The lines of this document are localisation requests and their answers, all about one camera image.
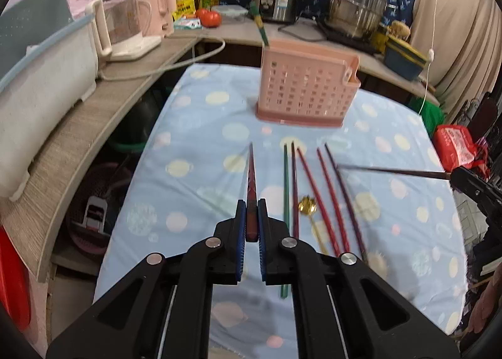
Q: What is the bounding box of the green plastic bag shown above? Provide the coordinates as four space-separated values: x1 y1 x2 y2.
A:
408 96 446 137

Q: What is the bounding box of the dark purple chopstick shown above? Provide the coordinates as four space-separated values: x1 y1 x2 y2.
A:
324 143 369 264

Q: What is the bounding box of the red plastic bag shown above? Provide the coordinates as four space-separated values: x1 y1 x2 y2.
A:
432 125 489 171

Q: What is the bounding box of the green and yellow chopstick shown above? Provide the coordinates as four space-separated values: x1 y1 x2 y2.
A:
249 1 270 48

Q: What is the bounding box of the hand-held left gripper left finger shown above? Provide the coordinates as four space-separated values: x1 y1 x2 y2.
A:
46 199 248 359

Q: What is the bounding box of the teal snack packet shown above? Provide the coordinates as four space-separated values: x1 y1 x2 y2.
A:
174 17 203 30

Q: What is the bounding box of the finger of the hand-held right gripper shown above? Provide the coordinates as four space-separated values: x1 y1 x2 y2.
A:
450 166 502 226

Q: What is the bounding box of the pink electric kettle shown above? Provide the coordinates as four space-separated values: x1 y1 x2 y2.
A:
131 0 176 37

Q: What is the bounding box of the beige curtain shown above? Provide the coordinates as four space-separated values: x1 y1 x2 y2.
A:
408 0 499 120

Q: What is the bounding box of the dark red chopstick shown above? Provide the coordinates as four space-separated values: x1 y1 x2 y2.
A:
291 141 301 240

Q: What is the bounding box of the grey wooden counter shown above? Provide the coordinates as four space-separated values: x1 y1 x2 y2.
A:
0 16 442 283

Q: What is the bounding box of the dark brown chopstick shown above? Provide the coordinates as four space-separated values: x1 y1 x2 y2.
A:
337 163 453 181

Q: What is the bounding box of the white glass jug appliance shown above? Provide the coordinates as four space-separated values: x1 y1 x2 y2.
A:
85 0 162 62

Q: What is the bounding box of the red patterned chopstick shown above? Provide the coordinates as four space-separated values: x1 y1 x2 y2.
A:
245 142 259 242

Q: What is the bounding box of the white power cord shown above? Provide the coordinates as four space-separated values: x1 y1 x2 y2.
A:
98 38 226 81

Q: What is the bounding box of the pink perforated utensil basket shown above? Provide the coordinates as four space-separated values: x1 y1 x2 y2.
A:
255 46 360 126

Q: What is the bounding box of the red tomato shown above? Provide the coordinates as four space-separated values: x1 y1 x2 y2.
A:
196 8 222 27

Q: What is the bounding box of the gold flower spoon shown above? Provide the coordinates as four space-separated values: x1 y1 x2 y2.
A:
298 195 330 255

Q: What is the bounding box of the grey-blue plastic lid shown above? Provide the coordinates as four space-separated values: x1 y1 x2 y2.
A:
0 0 73 81

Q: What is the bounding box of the large steel pot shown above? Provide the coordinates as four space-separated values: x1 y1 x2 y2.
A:
327 0 389 40

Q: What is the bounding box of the white tub with blue rim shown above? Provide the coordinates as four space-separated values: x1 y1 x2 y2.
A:
0 14 99 201

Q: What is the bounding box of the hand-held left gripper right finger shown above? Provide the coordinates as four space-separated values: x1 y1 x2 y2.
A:
257 198 460 359

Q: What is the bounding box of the green plastic basin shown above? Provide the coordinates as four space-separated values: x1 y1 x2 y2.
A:
108 133 147 154

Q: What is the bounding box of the red plastic basin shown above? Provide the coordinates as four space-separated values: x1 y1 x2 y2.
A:
0 226 32 330

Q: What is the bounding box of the blue lunch box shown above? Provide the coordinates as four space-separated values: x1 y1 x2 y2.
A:
383 35 428 81

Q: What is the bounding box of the black induction cooktop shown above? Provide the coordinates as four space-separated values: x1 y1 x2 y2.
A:
316 19 383 56

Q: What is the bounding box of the blue planet print tablecloth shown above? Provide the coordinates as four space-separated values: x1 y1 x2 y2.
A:
93 64 469 359

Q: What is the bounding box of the white cable with switch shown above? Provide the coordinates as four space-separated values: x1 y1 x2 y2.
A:
418 0 439 116

